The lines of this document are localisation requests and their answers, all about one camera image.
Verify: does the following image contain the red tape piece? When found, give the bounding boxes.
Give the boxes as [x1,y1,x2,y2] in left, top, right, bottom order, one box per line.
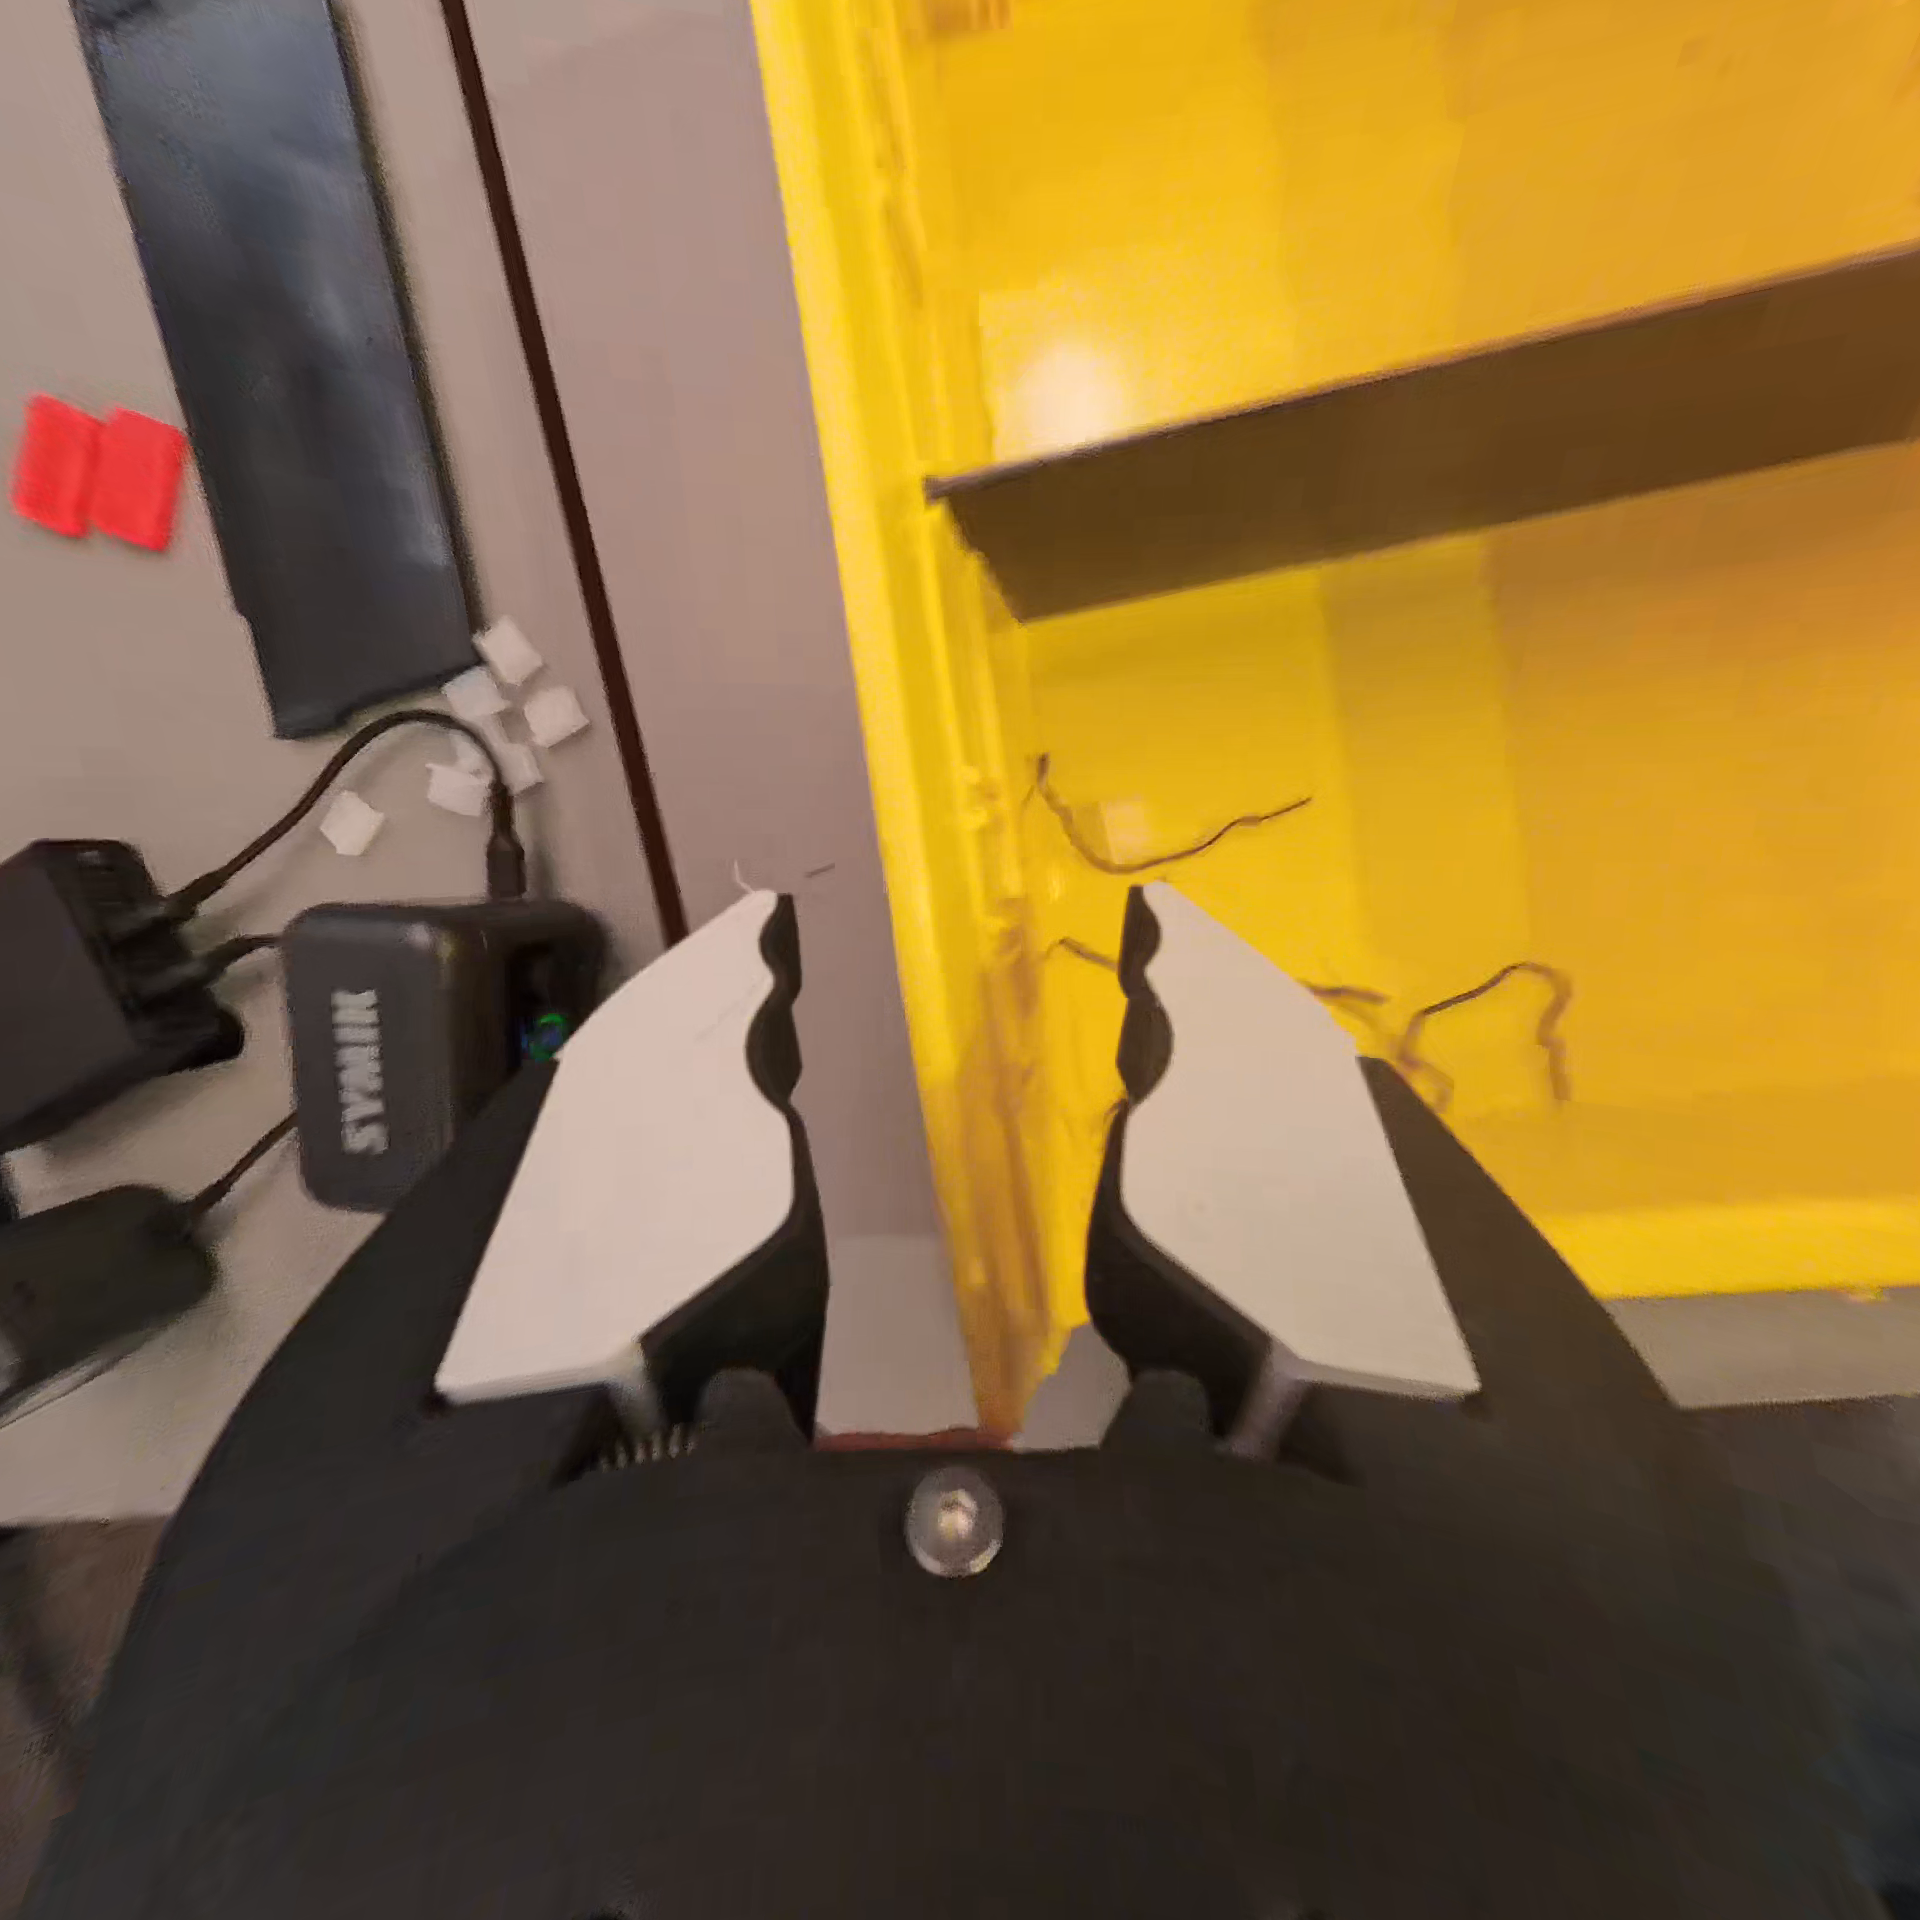
[9,395,193,556]

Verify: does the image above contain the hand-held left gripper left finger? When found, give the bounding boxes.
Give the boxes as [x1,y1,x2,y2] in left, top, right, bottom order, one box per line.
[436,889,831,1424]

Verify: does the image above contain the pile of black twist ties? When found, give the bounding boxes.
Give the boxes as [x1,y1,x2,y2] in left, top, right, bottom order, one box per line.
[1024,750,1580,1120]

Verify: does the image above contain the yellow plastic bin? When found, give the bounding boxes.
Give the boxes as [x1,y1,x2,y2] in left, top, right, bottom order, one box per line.
[748,0,1920,1435]

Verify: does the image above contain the black power adapter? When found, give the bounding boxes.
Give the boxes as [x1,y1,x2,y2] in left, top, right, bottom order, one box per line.
[0,837,248,1151]

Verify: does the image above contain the scattered white plastic clips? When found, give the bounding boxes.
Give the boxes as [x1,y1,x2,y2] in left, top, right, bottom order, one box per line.
[319,611,593,862]

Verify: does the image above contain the black bin divider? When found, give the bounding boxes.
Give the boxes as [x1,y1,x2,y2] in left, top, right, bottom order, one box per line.
[924,245,1920,627]

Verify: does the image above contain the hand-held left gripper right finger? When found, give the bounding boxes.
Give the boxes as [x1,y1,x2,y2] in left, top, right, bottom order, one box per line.
[1085,884,1484,1452]

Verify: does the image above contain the black printed charger box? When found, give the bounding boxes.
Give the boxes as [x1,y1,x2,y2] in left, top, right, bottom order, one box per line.
[282,897,611,1218]

